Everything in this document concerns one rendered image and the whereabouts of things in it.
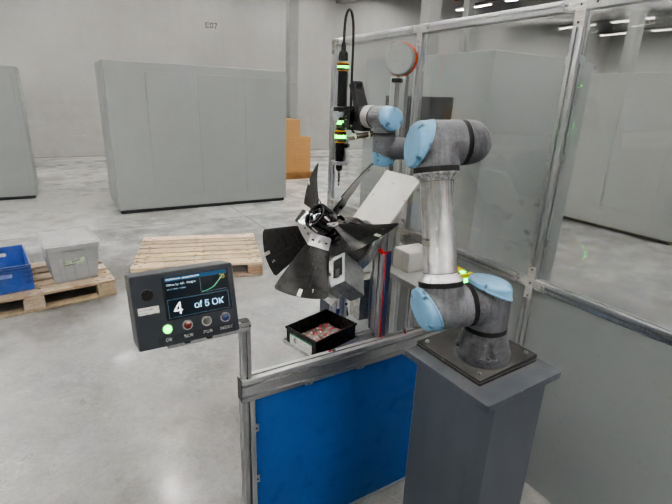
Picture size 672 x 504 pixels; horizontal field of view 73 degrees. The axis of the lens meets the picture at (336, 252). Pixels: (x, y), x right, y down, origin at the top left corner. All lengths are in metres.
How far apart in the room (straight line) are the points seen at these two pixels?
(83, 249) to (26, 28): 9.82
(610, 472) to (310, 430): 1.16
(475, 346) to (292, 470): 0.85
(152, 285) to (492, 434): 0.94
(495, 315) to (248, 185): 6.55
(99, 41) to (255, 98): 6.91
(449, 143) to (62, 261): 3.65
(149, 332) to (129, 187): 5.96
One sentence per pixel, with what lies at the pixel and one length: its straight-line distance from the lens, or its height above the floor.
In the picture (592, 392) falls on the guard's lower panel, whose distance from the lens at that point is 2.08.
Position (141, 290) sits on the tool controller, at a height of 1.22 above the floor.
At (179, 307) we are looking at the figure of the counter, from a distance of 1.25.
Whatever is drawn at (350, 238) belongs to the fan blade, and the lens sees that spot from 1.70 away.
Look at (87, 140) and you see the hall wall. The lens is 13.70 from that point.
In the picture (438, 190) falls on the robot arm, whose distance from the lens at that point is 1.17.
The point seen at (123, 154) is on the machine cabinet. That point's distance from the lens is 7.07.
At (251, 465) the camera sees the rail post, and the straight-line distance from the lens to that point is 1.69.
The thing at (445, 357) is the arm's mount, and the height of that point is 1.02.
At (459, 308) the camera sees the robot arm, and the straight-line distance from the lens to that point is 1.20.
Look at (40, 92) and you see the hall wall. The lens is 13.63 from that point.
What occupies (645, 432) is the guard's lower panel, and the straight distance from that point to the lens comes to 2.04.
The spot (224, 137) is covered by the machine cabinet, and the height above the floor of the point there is 1.05.
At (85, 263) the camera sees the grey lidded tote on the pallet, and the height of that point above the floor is 0.29.
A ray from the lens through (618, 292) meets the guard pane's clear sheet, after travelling 1.92.
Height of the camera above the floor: 1.69
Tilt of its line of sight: 19 degrees down
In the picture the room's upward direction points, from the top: 2 degrees clockwise
